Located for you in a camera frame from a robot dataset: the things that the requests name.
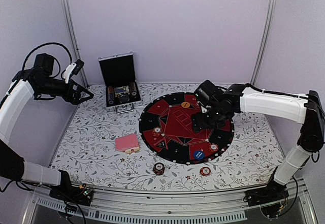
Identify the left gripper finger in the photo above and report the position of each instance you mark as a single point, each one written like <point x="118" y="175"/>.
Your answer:
<point x="87" y="98"/>
<point x="83" y="90"/>

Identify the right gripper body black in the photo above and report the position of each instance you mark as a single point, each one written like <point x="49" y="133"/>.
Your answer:
<point x="214" y="119"/>

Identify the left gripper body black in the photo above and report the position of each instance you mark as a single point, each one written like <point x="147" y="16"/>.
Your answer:
<point x="70" y="98"/>

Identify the red chips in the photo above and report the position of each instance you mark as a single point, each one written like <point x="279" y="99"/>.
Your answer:
<point x="213" y="148"/>
<point x="156" y="132"/>

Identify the orange big blind button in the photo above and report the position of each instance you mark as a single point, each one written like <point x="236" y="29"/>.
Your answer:
<point x="185" y="105"/>

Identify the blue small blind button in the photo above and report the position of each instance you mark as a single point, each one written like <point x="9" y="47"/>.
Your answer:
<point x="199" y="155"/>

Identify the orange red chip stack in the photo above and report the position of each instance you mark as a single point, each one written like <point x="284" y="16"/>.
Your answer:
<point x="205" y="171"/>

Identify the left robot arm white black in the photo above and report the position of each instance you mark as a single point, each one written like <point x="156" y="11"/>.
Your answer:
<point x="32" y="84"/>

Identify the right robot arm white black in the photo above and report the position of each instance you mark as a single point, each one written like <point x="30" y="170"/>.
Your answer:
<point x="219" y="105"/>

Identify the aluminium poker case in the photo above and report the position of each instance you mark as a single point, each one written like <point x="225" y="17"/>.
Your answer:
<point x="119" y="70"/>

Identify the black dealer button in case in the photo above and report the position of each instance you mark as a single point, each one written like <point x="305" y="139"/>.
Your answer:
<point x="124" y="98"/>

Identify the blue card deck in case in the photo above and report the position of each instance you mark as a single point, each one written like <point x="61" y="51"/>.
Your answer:
<point x="121" y="90"/>

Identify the floral table cloth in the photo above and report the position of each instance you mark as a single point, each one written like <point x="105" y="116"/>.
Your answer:
<point x="87" y="151"/>

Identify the right chip roll in case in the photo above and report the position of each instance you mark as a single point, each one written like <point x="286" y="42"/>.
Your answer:
<point x="133" y="90"/>

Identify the round red black poker mat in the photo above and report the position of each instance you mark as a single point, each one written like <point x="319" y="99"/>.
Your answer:
<point x="175" y="122"/>

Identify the triangular all in marker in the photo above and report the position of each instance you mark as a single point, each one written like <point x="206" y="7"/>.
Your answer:
<point x="162" y="144"/>

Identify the red backed card deck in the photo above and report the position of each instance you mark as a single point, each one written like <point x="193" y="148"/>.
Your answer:
<point x="127" y="144"/>

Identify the black brown chip stack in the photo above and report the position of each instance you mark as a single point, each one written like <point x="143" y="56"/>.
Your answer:
<point x="159" y="168"/>

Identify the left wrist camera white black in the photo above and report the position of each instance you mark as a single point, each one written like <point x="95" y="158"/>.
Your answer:
<point x="72" y="69"/>

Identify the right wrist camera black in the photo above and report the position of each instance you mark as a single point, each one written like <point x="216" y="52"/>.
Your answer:
<point x="207" y="93"/>

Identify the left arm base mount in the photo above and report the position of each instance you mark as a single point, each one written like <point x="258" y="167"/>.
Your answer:
<point x="81" y="195"/>

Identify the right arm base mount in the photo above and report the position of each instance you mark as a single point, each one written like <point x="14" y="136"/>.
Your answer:
<point x="271" y="200"/>

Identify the left aluminium frame post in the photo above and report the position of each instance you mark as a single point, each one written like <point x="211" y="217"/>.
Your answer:
<point x="70" y="28"/>

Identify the aluminium frame post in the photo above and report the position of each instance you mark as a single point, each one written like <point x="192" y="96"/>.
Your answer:
<point x="70" y="28"/>
<point x="263" y="44"/>

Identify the front aluminium rail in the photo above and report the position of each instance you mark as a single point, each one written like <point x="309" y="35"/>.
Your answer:
<point x="138" y="206"/>

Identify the right aluminium frame post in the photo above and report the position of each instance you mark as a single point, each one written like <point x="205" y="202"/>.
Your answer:
<point x="263" y="44"/>

